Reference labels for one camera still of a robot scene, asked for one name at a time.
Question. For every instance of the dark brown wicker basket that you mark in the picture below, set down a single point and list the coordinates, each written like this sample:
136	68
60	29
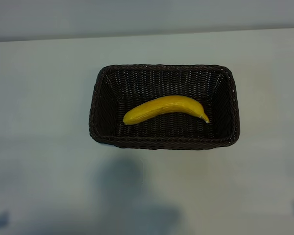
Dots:
166	83

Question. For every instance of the yellow banana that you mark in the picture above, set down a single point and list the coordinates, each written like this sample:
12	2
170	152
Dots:
161	105

